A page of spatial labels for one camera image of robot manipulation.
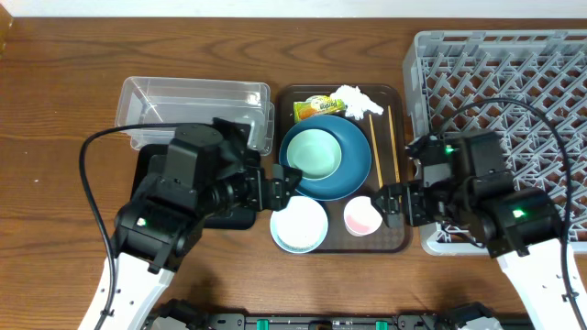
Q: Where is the pink cup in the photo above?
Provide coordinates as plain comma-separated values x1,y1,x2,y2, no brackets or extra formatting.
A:
343,196,382,237

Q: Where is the mint green bowl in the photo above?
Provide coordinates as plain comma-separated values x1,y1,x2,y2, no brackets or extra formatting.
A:
286,129,342,181

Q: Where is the light blue rice bowl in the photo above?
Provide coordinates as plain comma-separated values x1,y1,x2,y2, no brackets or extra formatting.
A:
270,196,328,254

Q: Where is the blue plate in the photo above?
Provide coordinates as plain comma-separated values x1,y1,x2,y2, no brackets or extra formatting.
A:
279,115,371,201

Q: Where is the wooden chopstick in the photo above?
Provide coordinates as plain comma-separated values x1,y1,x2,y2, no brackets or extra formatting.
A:
368,114,383,188
387,105,401,183

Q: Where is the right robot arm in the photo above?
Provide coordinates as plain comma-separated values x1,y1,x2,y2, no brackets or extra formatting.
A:
371,130,586,329

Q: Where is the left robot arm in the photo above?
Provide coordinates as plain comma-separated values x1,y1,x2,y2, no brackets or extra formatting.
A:
79,118,302,329

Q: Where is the grey dishwasher rack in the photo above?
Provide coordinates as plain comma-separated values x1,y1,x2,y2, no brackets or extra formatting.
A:
403,29,586,254

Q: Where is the black plastic tray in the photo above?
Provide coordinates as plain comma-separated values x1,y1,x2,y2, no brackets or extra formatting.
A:
130,144,257,230

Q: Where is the brown serving tray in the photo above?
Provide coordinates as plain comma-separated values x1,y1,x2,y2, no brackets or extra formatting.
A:
276,84,413,254

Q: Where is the yellow green snack wrapper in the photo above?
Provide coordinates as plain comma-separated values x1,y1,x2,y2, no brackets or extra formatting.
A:
293,95,346,123

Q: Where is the crumpled white tissue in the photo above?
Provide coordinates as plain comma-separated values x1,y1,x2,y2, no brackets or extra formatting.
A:
330,85,383,120

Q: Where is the clear plastic bin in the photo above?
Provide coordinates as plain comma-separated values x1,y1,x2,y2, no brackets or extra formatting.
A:
115,76,275,156

